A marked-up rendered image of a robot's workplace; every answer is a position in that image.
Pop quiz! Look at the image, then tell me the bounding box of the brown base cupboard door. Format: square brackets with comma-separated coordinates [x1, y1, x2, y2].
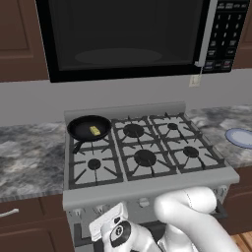
[0, 225, 76, 252]

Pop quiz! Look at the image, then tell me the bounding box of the brown base cupboard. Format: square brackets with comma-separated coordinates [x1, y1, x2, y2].
[219, 164, 252, 236]

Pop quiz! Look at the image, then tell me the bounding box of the brown wall cupboard door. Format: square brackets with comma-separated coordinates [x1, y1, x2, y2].
[231, 9, 252, 70]
[0, 0, 50, 83]

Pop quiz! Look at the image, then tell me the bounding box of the brown drawer front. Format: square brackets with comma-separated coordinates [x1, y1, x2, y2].
[0, 195, 67, 229]

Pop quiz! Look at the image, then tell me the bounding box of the silver drawer handle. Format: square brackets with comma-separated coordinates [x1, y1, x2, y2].
[0, 208, 20, 219]

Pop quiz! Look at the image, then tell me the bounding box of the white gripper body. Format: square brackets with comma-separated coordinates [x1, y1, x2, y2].
[89, 202, 130, 243]

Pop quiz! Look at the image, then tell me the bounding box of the yellow butter stick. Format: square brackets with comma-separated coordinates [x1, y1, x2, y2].
[89, 125, 101, 137]

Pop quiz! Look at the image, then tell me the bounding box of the black microwave oven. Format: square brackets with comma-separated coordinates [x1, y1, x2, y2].
[34, 0, 251, 84]

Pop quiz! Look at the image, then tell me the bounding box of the black frying pan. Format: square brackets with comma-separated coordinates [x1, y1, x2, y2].
[66, 114, 112, 155]

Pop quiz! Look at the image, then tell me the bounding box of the blue and white plate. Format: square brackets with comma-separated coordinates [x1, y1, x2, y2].
[224, 127, 252, 151]

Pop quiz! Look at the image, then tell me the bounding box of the silver stove knob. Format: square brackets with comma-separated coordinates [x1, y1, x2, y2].
[71, 208, 84, 219]
[138, 197, 151, 209]
[94, 204, 107, 215]
[219, 185, 230, 198]

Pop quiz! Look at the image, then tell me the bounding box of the silver gas stove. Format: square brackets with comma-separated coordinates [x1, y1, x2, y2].
[62, 100, 241, 252]

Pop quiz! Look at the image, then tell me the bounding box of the silver microwave door handle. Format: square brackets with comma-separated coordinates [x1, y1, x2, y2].
[194, 0, 219, 68]

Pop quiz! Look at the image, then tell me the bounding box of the white wall socket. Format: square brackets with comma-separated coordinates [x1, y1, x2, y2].
[189, 74, 202, 88]

